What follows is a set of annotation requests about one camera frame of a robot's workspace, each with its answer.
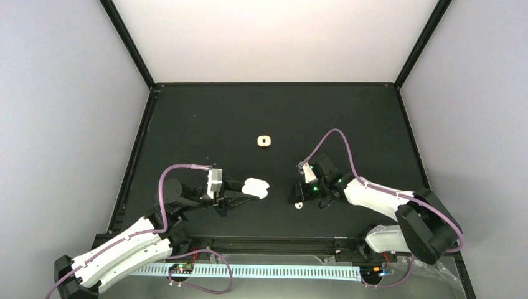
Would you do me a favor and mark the white oval case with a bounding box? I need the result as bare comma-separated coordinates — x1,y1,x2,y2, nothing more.
242,178,270,199

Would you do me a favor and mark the white square charging case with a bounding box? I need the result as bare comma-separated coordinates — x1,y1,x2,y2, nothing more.
257,135,271,147

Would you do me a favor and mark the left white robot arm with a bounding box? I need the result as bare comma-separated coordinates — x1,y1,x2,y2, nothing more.
54,178,270,298

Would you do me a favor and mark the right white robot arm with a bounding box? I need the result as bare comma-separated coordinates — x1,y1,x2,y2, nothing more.
289,154,461,265

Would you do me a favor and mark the left circuit board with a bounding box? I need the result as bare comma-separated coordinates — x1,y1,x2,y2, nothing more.
169,263,194,276

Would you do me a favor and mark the circuit board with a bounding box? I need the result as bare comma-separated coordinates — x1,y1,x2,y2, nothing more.
169,263,194,276
360,267,394,277

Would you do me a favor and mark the right circuit board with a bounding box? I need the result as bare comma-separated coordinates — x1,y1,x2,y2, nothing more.
360,267,394,277

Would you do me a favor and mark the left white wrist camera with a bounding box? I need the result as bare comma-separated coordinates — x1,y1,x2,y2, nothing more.
207,168,223,199

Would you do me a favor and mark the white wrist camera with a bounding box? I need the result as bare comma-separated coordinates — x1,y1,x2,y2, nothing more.
298,162,318,184
207,168,223,199

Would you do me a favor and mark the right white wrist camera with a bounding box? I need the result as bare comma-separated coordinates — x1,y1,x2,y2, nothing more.
298,162,318,184

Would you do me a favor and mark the black front rail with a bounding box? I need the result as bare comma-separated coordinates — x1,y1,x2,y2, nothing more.
176,235,395,262

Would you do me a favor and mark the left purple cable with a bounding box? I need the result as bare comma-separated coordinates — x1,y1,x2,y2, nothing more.
44,163,213,299

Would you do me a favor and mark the purple looped cable front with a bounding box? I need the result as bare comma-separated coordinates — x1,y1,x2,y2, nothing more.
167,249,235,295

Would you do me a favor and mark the white slotted cable duct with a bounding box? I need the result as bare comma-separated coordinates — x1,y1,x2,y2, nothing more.
128,263,362,282

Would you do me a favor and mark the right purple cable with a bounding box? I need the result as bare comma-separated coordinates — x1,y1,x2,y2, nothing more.
299,128,464,289

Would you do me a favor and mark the black right frame post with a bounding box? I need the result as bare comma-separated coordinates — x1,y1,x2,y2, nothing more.
394,0,452,90

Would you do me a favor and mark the black frame post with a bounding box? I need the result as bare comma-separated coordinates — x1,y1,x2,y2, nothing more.
100,0,156,90
394,0,452,90

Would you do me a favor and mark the black left frame post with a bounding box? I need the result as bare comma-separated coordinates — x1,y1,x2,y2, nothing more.
100,0,156,90

